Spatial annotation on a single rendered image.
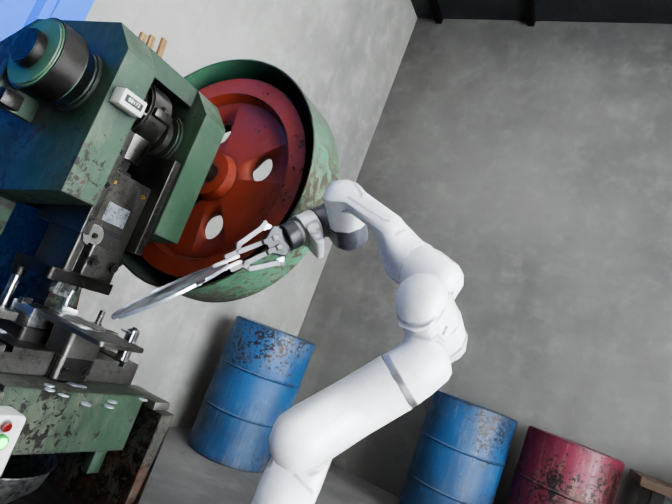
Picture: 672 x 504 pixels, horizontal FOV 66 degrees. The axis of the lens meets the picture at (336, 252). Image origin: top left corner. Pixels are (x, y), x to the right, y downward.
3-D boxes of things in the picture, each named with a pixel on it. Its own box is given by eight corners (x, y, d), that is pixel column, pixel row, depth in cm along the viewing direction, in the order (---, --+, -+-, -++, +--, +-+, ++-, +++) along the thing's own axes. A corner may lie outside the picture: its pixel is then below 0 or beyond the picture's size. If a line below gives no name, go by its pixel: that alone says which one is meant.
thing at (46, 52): (218, 202, 166) (239, 152, 169) (28, 82, 109) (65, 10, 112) (180, 192, 175) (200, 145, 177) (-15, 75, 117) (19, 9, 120)
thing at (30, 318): (78, 335, 138) (85, 319, 139) (26, 325, 125) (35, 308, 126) (58, 325, 142) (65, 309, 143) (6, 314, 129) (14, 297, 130)
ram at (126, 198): (121, 289, 137) (165, 188, 141) (73, 274, 124) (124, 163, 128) (81, 272, 145) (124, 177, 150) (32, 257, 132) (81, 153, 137)
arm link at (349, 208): (437, 276, 119) (356, 231, 142) (432, 205, 109) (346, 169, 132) (401, 298, 114) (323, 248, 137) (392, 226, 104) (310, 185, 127)
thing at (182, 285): (143, 315, 103) (141, 312, 103) (95, 323, 124) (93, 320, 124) (250, 258, 123) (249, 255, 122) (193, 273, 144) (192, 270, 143)
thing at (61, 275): (107, 305, 141) (115, 286, 142) (41, 287, 123) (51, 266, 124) (71, 289, 148) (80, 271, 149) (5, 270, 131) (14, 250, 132)
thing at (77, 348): (124, 401, 124) (147, 347, 127) (76, 398, 112) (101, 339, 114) (63, 365, 136) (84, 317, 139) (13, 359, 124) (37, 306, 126)
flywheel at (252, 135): (210, 334, 177) (372, 198, 167) (169, 324, 159) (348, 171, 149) (141, 195, 212) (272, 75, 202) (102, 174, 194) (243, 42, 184)
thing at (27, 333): (87, 350, 139) (92, 339, 139) (17, 339, 121) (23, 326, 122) (52, 331, 146) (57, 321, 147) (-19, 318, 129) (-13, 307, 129)
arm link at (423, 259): (494, 266, 98) (509, 317, 109) (428, 235, 112) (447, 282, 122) (425, 336, 94) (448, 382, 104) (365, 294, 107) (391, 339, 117)
